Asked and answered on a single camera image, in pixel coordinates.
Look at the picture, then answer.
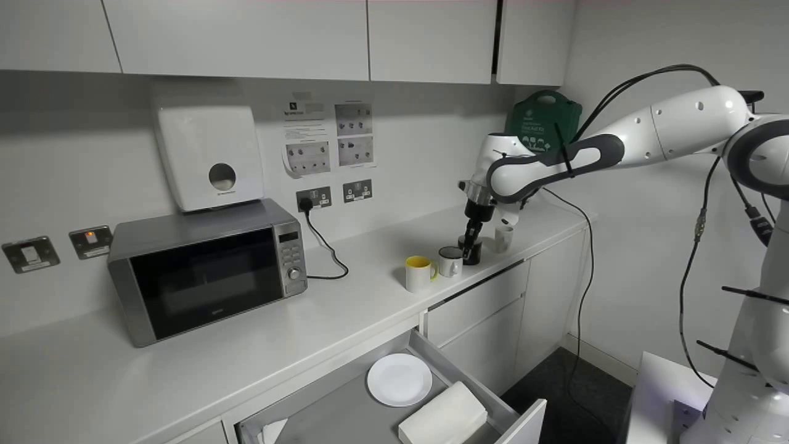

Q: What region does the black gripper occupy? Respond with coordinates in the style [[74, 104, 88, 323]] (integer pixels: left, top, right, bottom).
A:
[[461, 198, 496, 266]]

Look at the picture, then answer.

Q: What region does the white cup yellow handle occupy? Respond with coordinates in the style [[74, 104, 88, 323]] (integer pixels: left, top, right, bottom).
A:
[[402, 254, 440, 295]]

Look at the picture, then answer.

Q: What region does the grey open drawer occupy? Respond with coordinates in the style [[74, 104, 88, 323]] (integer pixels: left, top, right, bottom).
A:
[[233, 327, 551, 444]]

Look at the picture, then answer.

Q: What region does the black printed mug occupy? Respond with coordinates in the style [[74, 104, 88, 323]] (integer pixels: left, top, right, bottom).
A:
[[461, 242, 488, 268]]

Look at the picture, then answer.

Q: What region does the white mug blue rim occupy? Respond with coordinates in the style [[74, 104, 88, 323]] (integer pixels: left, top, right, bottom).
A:
[[436, 243, 468, 282]]

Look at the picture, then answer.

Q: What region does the plain white mug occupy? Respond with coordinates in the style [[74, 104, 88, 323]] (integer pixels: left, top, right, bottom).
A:
[[492, 220, 518, 254]]

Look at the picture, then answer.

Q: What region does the white base cabinet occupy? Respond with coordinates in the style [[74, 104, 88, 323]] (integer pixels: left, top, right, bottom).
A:
[[164, 225, 589, 444]]

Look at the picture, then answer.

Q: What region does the green first aid bag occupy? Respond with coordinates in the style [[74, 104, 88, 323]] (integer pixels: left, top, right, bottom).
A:
[[504, 89, 584, 164]]

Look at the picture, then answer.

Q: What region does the white round plate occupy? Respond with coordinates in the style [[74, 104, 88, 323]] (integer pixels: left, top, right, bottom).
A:
[[365, 349, 435, 409]]

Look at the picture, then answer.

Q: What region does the white paper napkin stack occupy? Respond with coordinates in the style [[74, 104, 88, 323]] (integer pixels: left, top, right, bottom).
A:
[[394, 380, 492, 444]]

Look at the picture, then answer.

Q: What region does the paper notice with socket photo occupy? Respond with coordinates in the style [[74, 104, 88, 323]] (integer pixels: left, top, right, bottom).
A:
[[282, 95, 333, 179]]

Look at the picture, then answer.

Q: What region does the silver microwave oven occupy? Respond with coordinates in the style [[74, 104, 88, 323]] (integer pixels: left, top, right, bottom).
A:
[[107, 198, 311, 349]]

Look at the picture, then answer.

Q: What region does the thin black rod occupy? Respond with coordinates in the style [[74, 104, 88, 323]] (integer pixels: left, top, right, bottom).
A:
[[697, 337, 759, 375], [721, 283, 789, 309]]

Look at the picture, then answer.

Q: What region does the white paper towel dispenser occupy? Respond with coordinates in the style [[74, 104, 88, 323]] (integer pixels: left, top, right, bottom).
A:
[[154, 104, 267, 215]]

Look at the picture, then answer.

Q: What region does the thin black hanging cable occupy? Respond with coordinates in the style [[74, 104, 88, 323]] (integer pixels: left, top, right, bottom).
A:
[[540, 185, 597, 375]]

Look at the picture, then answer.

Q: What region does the steel double wall socket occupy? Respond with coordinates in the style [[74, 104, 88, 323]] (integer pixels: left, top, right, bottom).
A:
[[341, 177, 375, 204]]

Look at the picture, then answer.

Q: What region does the black microwave power cable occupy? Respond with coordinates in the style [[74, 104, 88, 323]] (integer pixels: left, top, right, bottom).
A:
[[302, 199, 353, 283]]

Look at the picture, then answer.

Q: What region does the wall socket with plug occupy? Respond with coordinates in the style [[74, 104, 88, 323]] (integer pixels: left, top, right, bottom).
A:
[[293, 185, 333, 215]]

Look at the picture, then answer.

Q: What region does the black cable with connector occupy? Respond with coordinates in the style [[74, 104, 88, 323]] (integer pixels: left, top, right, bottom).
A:
[[676, 151, 777, 390]]

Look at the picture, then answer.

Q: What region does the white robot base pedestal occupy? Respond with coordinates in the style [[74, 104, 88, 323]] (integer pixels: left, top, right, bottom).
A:
[[625, 349, 721, 444]]

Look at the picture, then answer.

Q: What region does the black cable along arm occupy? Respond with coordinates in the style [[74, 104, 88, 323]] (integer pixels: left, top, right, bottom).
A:
[[568, 61, 726, 147]]

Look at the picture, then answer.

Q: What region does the white wall cabinet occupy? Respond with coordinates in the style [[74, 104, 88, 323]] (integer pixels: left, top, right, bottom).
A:
[[0, 0, 577, 89]]

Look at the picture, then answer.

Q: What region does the steel switch plate red light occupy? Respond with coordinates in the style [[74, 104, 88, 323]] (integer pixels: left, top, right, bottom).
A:
[[67, 225, 117, 262]]

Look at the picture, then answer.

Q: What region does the steel wall switch plate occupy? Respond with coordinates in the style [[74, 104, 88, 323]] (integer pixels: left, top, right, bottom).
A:
[[0, 235, 62, 277]]

